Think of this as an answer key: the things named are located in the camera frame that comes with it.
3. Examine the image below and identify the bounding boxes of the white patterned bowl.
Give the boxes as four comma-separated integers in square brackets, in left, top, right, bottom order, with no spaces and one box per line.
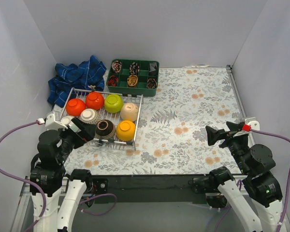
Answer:
[79,109,97,124]

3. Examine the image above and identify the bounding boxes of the orange bowl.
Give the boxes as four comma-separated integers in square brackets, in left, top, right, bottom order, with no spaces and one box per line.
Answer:
[66,99,87,117]

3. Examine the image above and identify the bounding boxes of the red-orange bowl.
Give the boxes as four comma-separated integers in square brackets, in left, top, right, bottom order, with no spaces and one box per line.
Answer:
[85,92,104,110]

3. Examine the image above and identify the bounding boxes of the pale green white bowl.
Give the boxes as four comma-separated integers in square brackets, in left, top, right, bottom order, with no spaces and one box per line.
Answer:
[61,116,73,126]

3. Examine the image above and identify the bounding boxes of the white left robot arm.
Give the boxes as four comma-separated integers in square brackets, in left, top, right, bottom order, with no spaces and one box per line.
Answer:
[30,118,96,232]

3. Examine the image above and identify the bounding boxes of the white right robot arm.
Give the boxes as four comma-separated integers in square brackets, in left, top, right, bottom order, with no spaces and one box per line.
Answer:
[189,119,287,232]

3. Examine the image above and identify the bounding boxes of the dark brown patterned bowl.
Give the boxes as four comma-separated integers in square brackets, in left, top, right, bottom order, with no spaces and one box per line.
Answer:
[95,119,116,140]

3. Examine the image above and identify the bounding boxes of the yellow bowl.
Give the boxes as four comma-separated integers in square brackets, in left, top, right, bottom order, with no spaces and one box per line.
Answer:
[116,120,136,142]

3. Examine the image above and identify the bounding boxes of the lime green bowl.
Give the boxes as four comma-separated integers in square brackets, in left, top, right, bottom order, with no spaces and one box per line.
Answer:
[104,94,124,113]

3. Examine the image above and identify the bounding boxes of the cream beige bowl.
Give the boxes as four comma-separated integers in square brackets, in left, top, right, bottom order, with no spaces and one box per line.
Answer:
[120,102,139,122]

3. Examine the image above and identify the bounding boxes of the blue plaid cloth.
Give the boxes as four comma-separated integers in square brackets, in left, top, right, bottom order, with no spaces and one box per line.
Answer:
[47,55,106,107]

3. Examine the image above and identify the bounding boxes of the red black rolled tie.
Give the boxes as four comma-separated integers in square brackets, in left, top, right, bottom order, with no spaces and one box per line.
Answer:
[107,75,119,87]

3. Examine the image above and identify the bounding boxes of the yellow rolled tie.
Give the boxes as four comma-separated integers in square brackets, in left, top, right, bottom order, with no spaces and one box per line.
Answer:
[127,74,138,87]

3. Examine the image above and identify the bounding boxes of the pink black rolled tie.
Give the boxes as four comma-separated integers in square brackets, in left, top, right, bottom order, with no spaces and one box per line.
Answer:
[111,60,122,73]

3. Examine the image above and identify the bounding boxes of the green compartment organizer box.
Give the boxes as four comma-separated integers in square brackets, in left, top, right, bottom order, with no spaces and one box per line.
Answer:
[105,59,160,97]

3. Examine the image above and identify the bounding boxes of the dark multicolour rolled tie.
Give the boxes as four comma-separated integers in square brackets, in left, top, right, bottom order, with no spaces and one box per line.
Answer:
[130,62,140,75]

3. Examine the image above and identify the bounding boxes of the brown black rolled tie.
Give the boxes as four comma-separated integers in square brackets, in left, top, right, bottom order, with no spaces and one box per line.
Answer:
[146,78,157,89]

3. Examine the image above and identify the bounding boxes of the black folded item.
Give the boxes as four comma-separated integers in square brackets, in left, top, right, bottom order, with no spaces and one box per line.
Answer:
[148,62,159,76]

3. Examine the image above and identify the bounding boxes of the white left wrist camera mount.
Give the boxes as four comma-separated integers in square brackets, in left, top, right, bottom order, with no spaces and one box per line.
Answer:
[37,112,68,131]

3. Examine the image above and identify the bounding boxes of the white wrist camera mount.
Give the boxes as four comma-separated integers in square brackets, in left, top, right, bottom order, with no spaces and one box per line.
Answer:
[240,117,260,133]
[37,112,68,131]

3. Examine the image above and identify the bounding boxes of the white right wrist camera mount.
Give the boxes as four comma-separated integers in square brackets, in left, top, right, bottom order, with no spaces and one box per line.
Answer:
[240,117,260,133]

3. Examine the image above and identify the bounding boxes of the metal wire dish rack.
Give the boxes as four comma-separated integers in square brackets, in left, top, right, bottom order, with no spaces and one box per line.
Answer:
[53,88,144,150]

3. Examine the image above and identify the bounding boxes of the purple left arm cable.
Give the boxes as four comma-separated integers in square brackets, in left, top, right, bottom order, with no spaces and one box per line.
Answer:
[0,120,48,232]

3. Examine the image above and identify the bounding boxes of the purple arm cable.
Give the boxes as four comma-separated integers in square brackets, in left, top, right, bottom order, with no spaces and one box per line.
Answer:
[215,128,290,232]
[0,120,48,232]

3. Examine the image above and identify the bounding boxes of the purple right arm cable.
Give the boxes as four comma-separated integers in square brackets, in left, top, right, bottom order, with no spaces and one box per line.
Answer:
[215,128,290,232]

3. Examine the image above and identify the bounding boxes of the aluminium frame rail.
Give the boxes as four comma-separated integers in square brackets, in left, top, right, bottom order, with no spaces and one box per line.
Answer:
[226,64,256,150]

